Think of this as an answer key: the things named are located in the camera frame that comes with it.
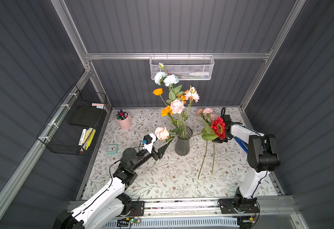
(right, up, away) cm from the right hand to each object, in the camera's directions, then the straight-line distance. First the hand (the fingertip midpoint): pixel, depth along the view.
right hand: (215, 139), depth 98 cm
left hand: (-35, +4, -29) cm, 45 cm away
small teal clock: (-70, -6, -4) cm, 71 cm away
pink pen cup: (-64, +14, +1) cm, 66 cm away
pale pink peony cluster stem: (-1, +16, +6) cm, 17 cm away
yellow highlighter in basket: (-71, +8, -26) cm, 76 cm away
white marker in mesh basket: (-13, +44, -5) cm, 46 cm away
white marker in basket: (-74, +4, -30) cm, 80 cm away
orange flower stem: (-33, +19, -25) cm, 45 cm away
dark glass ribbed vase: (-23, -4, -4) cm, 24 cm away
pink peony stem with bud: (-14, +6, -30) cm, 33 cm away
